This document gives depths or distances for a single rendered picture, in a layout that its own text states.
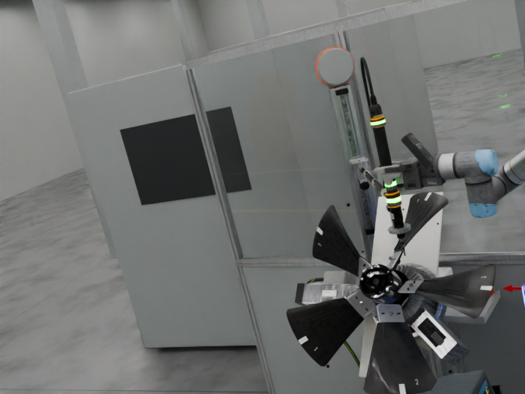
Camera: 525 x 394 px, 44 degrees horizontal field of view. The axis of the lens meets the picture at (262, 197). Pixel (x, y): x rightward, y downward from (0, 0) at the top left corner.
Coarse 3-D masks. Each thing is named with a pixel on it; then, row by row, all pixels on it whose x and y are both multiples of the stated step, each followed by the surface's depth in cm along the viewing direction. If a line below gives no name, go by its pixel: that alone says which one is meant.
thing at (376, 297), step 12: (372, 276) 211; (384, 276) 208; (396, 276) 209; (360, 288) 211; (372, 288) 209; (384, 288) 207; (396, 288) 208; (372, 300) 210; (384, 300) 208; (396, 300) 214; (408, 300) 213
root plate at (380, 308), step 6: (378, 306) 209; (384, 306) 210; (390, 306) 210; (396, 306) 211; (378, 312) 208; (384, 312) 209; (396, 312) 210; (378, 318) 207; (384, 318) 208; (390, 318) 208; (396, 318) 209; (402, 318) 209
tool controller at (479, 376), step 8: (448, 376) 143; (456, 376) 142; (464, 376) 140; (472, 376) 138; (480, 376) 137; (440, 384) 142; (448, 384) 140; (456, 384) 138; (464, 384) 137; (472, 384) 135; (480, 384) 136; (488, 384) 138; (432, 392) 140; (440, 392) 138; (448, 392) 136; (456, 392) 135; (464, 392) 133; (472, 392) 132; (480, 392) 134; (488, 392) 137
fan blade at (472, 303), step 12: (492, 264) 201; (444, 276) 208; (456, 276) 204; (468, 276) 201; (492, 276) 196; (420, 288) 203; (432, 288) 201; (444, 288) 199; (456, 288) 197; (468, 288) 196; (444, 300) 195; (456, 300) 193; (468, 300) 192; (480, 300) 190; (468, 312) 189; (480, 312) 187
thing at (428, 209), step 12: (420, 192) 223; (432, 192) 217; (420, 204) 218; (432, 204) 212; (444, 204) 207; (408, 216) 224; (420, 216) 213; (432, 216) 208; (420, 228) 209; (408, 240) 211
